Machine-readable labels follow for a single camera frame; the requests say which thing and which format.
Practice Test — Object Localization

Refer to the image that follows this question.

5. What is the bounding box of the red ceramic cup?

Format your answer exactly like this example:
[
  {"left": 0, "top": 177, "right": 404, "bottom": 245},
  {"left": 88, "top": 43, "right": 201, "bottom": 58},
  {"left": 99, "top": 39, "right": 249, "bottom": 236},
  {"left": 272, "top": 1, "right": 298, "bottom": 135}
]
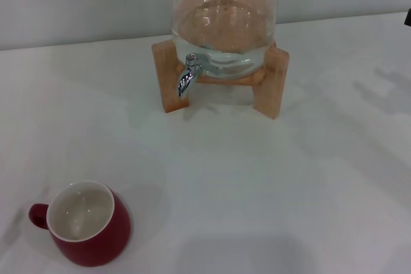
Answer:
[{"left": 28, "top": 180, "right": 132, "bottom": 268}]

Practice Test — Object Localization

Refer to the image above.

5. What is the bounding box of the chrome faucet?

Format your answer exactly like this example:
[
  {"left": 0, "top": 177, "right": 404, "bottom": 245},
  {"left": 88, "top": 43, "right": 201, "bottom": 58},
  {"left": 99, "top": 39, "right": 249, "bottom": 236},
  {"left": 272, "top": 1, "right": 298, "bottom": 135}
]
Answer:
[{"left": 177, "top": 53, "right": 222, "bottom": 98}]

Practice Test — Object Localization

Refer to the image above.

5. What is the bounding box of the wooden dispenser stand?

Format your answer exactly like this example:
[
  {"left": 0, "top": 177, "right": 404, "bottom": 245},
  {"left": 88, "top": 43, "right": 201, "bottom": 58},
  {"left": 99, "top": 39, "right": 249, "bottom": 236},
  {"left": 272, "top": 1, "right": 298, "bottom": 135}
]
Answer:
[{"left": 151, "top": 42, "right": 290, "bottom": 121}]

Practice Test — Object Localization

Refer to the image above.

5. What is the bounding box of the glass water dispenser jar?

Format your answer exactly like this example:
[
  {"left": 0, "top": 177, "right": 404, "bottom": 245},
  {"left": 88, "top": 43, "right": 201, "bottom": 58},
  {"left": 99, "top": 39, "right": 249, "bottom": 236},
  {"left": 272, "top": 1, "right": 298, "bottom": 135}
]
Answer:
[{"left": 170, "top": 0, "right": 277, "bottom": 74}]

